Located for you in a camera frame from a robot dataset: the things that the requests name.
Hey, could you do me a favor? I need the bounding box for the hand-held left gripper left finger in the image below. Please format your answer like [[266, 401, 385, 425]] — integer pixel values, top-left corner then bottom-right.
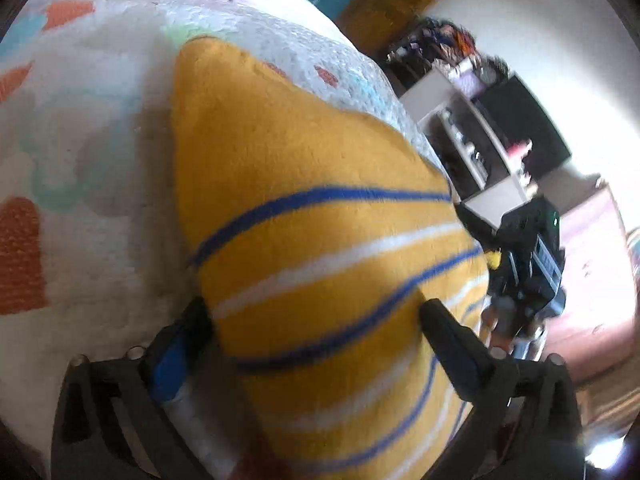
[[50, 296, 217, 480]]

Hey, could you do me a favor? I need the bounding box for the pile of clothes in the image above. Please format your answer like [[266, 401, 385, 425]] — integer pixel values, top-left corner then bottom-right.
[[384, 16, 507, 80]]

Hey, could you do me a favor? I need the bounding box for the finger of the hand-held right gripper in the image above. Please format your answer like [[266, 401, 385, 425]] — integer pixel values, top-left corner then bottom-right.
[[456, 202, 504, 267]]

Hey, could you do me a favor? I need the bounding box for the black television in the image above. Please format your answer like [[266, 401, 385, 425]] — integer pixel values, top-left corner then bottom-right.
[[474, 72, 572, 177]]

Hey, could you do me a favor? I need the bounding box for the white shelf unit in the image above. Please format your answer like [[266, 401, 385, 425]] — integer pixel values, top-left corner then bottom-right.
[[400, 66, 540, 229]]

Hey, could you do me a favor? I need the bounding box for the yellow striped sweater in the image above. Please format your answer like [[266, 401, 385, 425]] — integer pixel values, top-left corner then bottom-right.
[[170, 36, 492, 480]]

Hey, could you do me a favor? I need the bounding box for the person's right hand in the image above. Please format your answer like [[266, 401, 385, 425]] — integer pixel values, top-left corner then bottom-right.
[[481, 295, 545, 357]]

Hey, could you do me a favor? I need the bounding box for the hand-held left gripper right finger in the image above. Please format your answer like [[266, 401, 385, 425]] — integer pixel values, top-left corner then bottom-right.
[[419, 298, 587, 480]]

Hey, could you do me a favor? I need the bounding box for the patterned bedspread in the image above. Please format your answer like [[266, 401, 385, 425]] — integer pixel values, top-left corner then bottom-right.
[[0, 0, 453, 480]]

